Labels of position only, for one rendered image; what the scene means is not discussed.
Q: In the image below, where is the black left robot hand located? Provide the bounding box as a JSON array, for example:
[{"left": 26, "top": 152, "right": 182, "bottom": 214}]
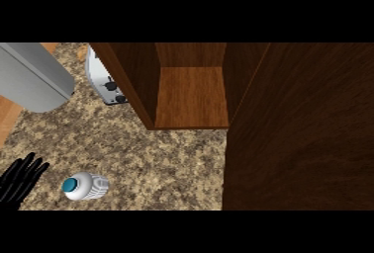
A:
[{"left": 0, "top": 151, "right": 52, "bottom": 211}]

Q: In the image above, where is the white bottled water, blue cap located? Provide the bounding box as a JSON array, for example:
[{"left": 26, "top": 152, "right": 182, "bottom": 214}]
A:
[{"left": 61, "top": 171, "right": 110, "bottom": 202}]

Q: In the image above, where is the open wooden cabinet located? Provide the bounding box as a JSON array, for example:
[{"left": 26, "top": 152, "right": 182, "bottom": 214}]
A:
[{"left": 89, "top": 42, "right": 272, "bottom": 131}]

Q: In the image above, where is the dark wooden cabinet door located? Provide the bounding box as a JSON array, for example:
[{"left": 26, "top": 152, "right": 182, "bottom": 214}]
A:
[{"left": 221, "top": 42, "right": 374, "bottom": 211}]

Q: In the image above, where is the grey rounded appliance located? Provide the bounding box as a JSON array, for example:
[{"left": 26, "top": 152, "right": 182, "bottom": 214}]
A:
[{"left": 0, "top": 42, "right": 76, "bottom": 114}]

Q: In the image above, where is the white toaster with black knobs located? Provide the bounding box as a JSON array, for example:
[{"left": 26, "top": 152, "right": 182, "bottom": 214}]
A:
[{"left": 85, "top": 44, "right": 130, "bottom": 107}]

